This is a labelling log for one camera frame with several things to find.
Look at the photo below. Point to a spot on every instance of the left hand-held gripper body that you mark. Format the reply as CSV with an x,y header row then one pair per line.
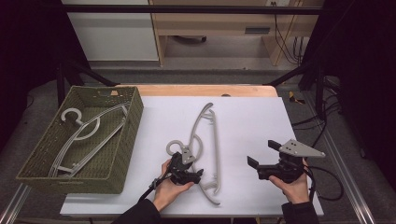
x,y
180,171

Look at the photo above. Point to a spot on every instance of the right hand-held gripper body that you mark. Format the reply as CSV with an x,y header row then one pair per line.
x,y
299,149

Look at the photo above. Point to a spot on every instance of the grey plastic clothes hanger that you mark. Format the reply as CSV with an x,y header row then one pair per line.
x,y
93,152
59,155
67,112
215,149

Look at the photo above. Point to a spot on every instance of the green woven basket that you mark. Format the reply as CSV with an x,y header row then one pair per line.
x,y
121,168

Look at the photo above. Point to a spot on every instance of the person's left hand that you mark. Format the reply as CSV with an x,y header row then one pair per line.
x,y
168,193

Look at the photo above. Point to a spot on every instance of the person's right hand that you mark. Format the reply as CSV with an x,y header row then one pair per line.
x,y
295,192

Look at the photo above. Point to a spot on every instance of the yellow and black tool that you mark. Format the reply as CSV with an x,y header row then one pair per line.
x,y
294,98

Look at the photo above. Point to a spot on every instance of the dark curtain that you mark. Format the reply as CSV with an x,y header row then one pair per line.
x,y
364,77
28,46

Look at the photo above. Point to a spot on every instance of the light wooden desk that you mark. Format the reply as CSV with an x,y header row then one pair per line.
x,y
218,23

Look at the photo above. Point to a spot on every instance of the white cabinet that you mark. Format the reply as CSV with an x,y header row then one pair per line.
x,y
112,37

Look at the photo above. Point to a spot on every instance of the aluminium rail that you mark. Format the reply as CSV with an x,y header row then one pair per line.
x,y
351,189
14,203

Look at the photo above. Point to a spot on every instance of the black frame strut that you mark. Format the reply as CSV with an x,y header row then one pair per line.
x,y
295,74
90,74

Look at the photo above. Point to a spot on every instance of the black horizontal frame bar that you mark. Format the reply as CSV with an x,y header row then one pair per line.
x,y
186,9

